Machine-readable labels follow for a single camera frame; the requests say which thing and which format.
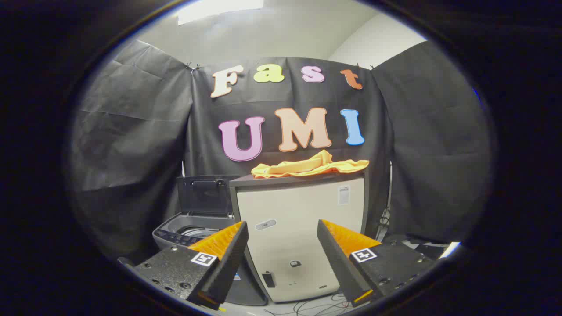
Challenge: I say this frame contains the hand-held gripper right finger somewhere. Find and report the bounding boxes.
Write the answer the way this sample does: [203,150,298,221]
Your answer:
[317,219,437,308]

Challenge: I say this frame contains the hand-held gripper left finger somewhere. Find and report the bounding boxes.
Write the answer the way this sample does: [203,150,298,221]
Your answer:
[132,221,249,311]

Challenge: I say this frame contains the grey washing machine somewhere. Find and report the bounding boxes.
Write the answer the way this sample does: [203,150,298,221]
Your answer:
[152,212,268,306]

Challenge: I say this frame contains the orange cloth garment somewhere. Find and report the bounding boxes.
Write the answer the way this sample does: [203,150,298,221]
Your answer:
[251,150,370,179]

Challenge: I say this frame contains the white cabinet with dark top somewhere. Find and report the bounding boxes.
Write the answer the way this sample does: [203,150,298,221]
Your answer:
[229,172,369,303]

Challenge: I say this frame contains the black backdrop cloth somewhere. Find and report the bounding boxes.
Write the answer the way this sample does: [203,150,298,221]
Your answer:
[70,39,492,264]

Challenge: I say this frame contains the ceiling light panel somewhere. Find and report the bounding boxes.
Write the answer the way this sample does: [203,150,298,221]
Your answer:
[176,0,265,25]

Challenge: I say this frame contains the thin black floor cables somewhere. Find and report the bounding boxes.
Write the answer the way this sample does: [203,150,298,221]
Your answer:
[263,293,352,316]

